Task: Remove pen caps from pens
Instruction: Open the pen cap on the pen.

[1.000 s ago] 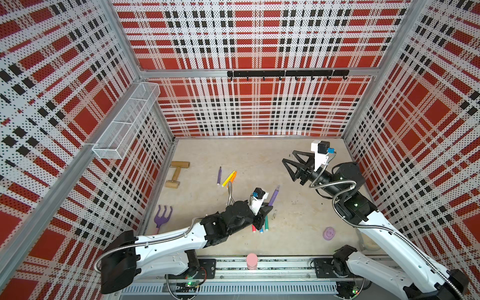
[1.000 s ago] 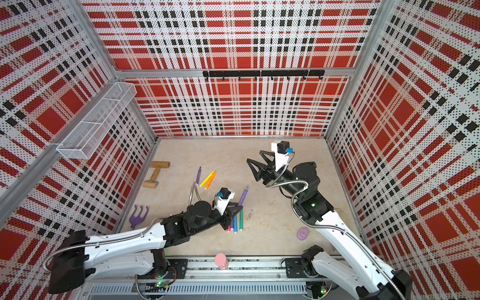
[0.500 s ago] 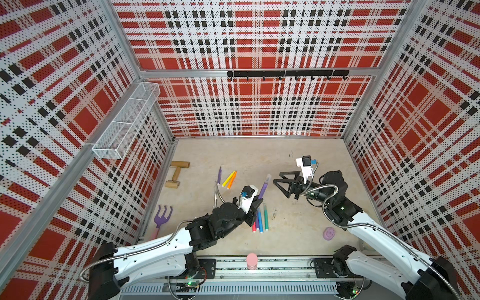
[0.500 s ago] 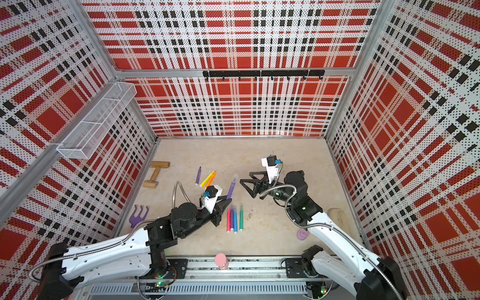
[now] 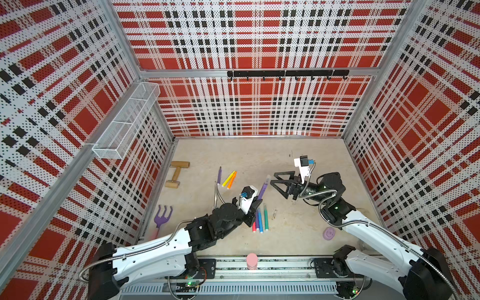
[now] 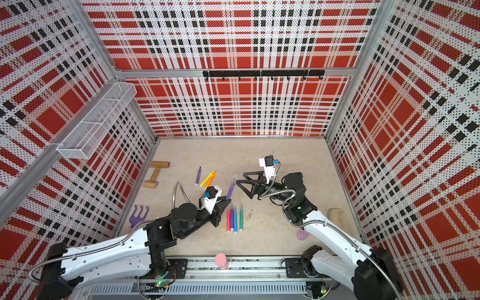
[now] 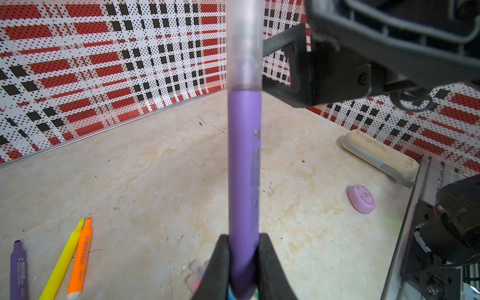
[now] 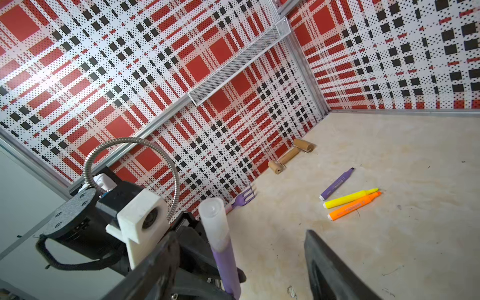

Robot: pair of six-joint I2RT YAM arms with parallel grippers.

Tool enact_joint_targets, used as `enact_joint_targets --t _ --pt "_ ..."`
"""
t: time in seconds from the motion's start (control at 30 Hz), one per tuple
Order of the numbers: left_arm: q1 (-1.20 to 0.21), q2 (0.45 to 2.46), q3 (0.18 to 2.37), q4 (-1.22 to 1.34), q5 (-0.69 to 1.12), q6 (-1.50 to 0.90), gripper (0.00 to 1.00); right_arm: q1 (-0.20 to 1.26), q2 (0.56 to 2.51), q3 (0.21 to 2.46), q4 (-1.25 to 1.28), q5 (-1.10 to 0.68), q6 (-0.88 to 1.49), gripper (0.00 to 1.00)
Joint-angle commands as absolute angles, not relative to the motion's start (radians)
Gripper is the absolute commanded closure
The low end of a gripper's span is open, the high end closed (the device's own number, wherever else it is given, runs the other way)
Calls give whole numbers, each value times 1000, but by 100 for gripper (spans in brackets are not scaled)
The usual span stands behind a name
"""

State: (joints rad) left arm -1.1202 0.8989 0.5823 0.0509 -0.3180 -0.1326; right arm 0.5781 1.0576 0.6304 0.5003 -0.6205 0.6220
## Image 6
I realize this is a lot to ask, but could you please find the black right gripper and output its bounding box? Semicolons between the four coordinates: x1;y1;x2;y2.
236;171;293;206

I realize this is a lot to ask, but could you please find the violet marker pen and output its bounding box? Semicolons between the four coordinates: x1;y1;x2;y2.
226;178;236;200

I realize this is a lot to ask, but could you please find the orange marker pen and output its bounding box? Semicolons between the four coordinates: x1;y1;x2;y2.
204;171;216;188

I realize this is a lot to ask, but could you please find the yellow marker pen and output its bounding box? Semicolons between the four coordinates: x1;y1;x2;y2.
200;171;216;187

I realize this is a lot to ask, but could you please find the purple marker pen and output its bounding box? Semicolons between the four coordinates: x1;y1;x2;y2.
195;166;202;186

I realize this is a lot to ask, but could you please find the pink marker pen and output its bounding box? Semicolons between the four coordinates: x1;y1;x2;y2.
226;208;231;233

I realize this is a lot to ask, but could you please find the blue marker pen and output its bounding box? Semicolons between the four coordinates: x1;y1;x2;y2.
230;206;238;233

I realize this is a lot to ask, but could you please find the green marker pen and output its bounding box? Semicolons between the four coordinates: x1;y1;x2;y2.
239;205;244;231

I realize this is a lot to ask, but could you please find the wooden roller tool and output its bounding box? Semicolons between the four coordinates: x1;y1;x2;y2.
142;161;170;189

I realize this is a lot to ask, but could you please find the purple toy garden fork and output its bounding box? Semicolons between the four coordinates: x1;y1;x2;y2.
129;204;150;228

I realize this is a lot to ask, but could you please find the beige oval object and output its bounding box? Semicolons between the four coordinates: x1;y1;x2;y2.
327;208;350;234

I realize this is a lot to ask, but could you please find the left base circuit board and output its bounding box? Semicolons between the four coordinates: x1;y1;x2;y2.
145;281;172;293

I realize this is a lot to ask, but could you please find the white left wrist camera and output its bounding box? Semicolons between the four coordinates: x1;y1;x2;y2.
201;186;223;215

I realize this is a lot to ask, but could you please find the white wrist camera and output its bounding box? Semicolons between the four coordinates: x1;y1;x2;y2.
259;155;281;184
201;186;223;215

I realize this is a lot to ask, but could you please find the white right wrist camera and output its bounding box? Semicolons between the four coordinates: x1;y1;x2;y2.
259;155;281;184

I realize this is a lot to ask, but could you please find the pink cylinder on rail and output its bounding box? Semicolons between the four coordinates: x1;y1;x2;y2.
214;253;230;271

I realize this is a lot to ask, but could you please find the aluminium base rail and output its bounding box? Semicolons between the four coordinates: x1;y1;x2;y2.
77;256;341;300

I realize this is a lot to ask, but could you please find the black hook rail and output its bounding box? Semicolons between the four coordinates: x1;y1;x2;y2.
202;69;326;80

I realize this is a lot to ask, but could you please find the white wire mesh basket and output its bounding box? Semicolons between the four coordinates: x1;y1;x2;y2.
57;82;136;160

